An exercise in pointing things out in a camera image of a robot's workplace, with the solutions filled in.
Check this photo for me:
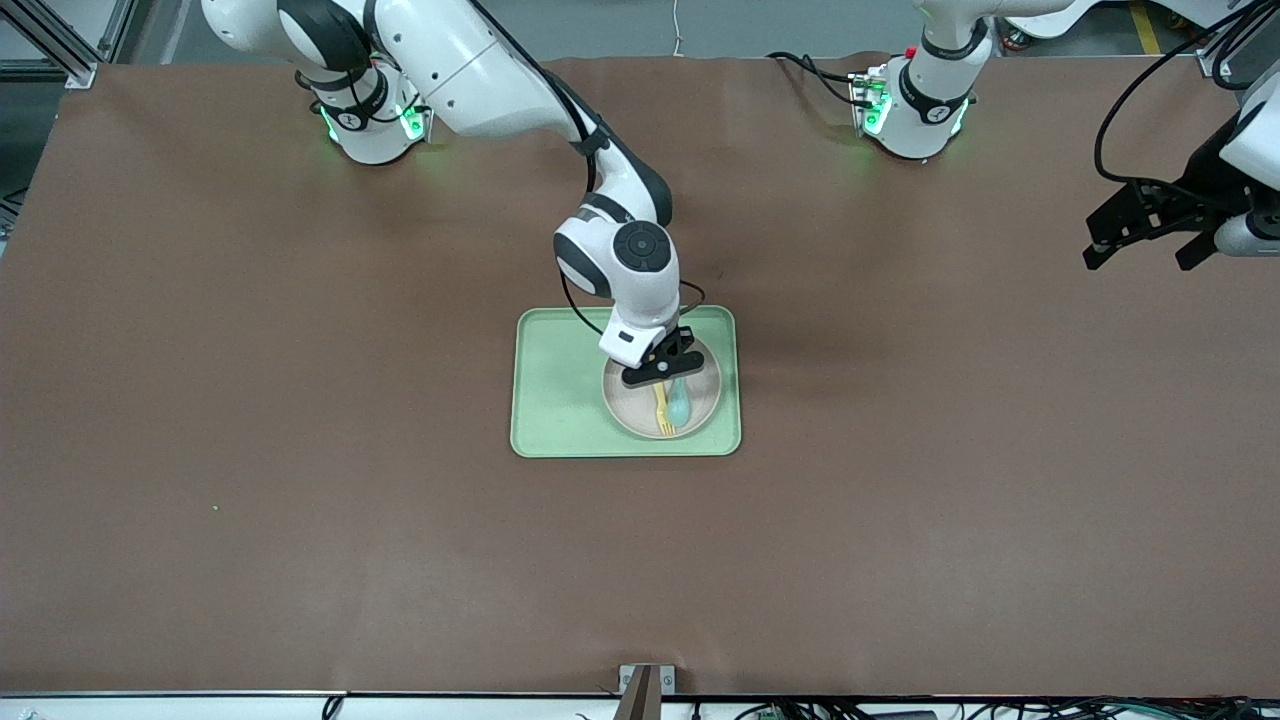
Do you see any beige round plate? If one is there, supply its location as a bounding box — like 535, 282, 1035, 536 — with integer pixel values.
602, 335, 723, 441

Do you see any light green rectangular tray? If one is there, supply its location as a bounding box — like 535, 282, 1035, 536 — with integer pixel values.
511, 306, 743, 459

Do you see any white red background equipment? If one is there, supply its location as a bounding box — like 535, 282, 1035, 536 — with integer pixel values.
1150, 0, 1241, 31

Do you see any white background machine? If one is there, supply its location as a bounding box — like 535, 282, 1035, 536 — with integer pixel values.
1000, 0, 1101, 43

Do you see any brown table cover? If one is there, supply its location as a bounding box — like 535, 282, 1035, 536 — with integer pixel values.
0, 52, 1280, 698

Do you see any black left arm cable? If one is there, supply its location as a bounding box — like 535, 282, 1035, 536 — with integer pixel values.
1095, 0, 1261, 186

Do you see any aluminium frame post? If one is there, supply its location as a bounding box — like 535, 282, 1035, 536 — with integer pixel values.
1195, 0, 1280, 79
0, 0, 136, 91

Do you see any black right base cable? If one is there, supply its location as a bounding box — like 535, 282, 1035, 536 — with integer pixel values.
365, 52, 444, 126

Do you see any black base cable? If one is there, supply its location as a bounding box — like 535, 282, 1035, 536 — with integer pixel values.
365, 52, 444, 126
767, 52, 871, 106

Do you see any black left base cable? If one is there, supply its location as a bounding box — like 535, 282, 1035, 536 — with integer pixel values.
767, 52, 871, 106

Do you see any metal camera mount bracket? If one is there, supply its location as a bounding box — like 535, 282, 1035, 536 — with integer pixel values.
618, 664, 676, 720

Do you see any black cable bundle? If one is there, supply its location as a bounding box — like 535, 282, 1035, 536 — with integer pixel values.
690, 697, 1280, 720

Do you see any white table edge rail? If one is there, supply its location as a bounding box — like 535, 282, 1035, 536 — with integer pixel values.
0, 690, 1280, 720

